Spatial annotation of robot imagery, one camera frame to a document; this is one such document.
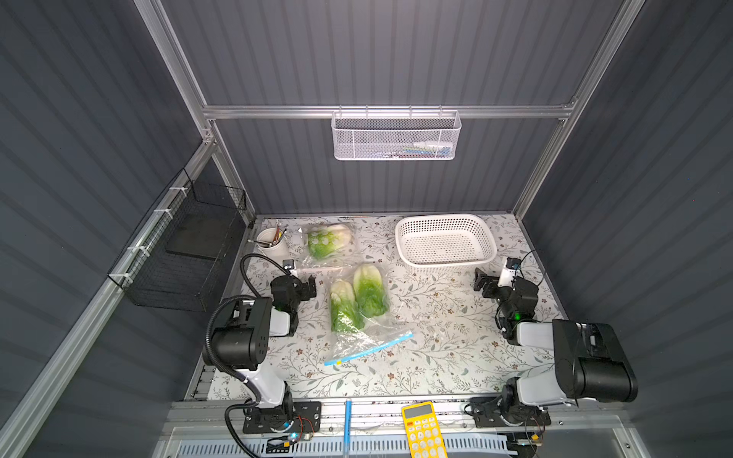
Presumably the chinese cabbage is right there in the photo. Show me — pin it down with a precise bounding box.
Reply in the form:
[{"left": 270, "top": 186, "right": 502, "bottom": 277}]
[
  {"left": 307, "top": 224, "right": 352, "bottom": 260},
  {"left": 329, "top": 280, "right": 365, "bottom": 334},
  {"left": 352, "top": 263, "right": 389, "bottom": 318}
]

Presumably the clear zip-top bag blue seal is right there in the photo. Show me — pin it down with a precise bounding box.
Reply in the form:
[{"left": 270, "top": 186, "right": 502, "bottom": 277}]
[{"left": 325, "top": 263, "right": 413, "bottom": 366}]

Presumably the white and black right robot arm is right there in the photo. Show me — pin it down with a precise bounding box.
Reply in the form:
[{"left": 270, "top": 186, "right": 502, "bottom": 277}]
[{"left": 464, "top": 264, "right": 639, "bottom": 427}]

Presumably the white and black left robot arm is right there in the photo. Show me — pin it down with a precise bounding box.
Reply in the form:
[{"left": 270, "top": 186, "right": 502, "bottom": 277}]
[{"left": 202, "top": 253, "right": 317, "bottom": 432}]

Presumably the chinese cabbage in pink bag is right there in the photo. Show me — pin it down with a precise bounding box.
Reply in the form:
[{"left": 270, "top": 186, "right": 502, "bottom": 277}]
[{"left": 307, "top": 224, "right": 352, "bottom": 260}]

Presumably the clear zip-top bag pink seal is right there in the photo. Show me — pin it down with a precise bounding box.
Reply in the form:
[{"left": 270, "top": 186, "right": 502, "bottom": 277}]
[{"left": 299, "top": 223, "right": 361, "bottom": 268}]

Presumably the white cup pen holder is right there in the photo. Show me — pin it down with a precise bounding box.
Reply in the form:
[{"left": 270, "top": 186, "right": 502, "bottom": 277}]
[{"left": 248, "top": 221, "right": 290, "bottom": 264}]

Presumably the white perforated plastic basket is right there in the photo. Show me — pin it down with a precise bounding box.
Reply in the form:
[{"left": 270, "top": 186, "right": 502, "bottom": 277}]
[{"left": 395, "top": 214, "right": 497, "bottom": 274}]

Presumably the blue pen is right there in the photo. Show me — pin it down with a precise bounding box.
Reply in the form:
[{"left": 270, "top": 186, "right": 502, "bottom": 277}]
[{"left": 343, "top": 399, "right": 352, "bottom": 458}]

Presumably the yellow calculator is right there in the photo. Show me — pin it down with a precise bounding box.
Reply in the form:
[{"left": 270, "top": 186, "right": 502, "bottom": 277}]
[{"left": 402, "top": 402, "right": 448, "bottom": 458}]

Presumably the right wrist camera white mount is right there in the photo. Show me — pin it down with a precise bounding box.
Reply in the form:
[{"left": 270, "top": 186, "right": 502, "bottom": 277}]
[{"left": 497, "top": 257, "right": 521, "bottom": 287}]

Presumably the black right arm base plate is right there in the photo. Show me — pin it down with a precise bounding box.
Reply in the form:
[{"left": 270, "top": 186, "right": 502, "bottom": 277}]
[{"left": 463, "top": 395, "right": 552, "bottom": 429}]

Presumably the black wire mesh basket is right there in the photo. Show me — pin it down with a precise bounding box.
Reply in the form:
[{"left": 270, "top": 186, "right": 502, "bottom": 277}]
[{"left": 108, "top": 172, "right": 247, "bottom": 312}]

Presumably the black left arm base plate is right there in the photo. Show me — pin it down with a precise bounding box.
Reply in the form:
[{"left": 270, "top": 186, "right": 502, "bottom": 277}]
[{"left": 242, "top": 401, "right": 323, "bottom": 434}]

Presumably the white wire wall basket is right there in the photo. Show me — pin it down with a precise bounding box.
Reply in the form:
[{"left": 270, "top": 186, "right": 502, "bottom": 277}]
[{"left": 330, "top": 110, "right": 462, "bottom": 161}]

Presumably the white slotted cable duct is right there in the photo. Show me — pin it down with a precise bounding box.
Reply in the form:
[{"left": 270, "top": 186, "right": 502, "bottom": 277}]
[{"left": 172, "top": 433, "right": 518, "bottom": 457}]

